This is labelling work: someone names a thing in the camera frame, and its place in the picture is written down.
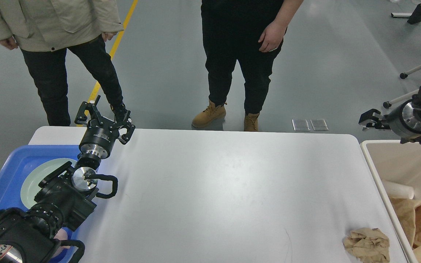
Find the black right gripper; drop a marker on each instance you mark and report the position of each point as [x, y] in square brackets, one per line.
[404, 121]

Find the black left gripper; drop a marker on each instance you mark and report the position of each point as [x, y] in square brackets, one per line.
[97, 139]

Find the white paper cup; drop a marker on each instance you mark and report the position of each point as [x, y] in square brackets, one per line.
[396, 190]

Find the green plate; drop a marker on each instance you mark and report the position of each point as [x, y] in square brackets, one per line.
[30, 185]

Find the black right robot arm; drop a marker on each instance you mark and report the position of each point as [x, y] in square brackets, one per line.
[404, 120]

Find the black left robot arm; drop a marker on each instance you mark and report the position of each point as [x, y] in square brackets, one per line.
[66, 193]

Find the beige plastic bin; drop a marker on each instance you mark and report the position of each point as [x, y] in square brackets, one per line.
[391, 161]

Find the right metal floor plate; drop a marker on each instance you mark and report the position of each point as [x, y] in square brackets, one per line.
[319, 125]

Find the metal floor plate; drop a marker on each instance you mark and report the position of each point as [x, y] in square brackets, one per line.
[319, 125]
[300, 125]

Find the left metal floor plate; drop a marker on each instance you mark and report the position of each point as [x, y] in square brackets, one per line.
[300, 125]

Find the person in black trousers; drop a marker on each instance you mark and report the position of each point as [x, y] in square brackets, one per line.
[45, 30]

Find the crumpled brown paper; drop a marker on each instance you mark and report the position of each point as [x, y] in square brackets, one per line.
[369, 245]

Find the blue plastic tray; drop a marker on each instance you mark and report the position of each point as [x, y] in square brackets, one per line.
[9, 175]

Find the person in tan boots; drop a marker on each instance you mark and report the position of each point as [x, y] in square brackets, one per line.
[245, 32]

